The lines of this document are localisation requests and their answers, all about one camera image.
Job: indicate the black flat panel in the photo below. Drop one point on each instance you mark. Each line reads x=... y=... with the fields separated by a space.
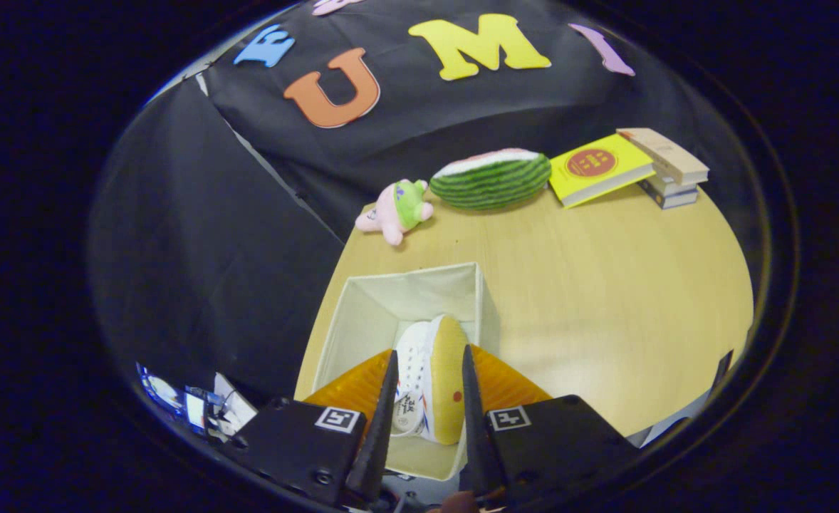
x=722 y=370

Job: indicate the beige fabric storage box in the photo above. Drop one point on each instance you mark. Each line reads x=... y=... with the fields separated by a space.
x=391 y=299

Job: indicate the beige book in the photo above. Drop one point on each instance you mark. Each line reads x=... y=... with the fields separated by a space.
x=669 y=153

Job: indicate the pink and green plush toy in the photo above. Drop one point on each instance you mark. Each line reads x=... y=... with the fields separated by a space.
x=394 y=214

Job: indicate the white book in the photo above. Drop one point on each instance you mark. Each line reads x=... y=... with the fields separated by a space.
x=665 y=187

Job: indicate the yellow book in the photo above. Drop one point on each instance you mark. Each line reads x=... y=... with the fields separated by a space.
x=594 y=167

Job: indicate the white papers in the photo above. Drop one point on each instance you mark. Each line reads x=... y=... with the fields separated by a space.
x=234 y=406

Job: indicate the watermelon slice plush toy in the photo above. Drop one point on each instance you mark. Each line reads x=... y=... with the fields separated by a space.
x=491 y=182

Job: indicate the grey blue book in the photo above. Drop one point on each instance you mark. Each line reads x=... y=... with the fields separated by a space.
x=676 y=199

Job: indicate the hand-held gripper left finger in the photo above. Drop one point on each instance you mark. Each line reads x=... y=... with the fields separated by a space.
x=380 y=427

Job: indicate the white striped canvas shoe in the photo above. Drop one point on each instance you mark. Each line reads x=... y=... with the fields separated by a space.
x=426 y=370

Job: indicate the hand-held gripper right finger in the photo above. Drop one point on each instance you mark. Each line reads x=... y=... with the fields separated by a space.
x=476 y=427

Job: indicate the tablet with lit screen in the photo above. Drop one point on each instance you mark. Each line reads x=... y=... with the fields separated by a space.
x=163 y=392

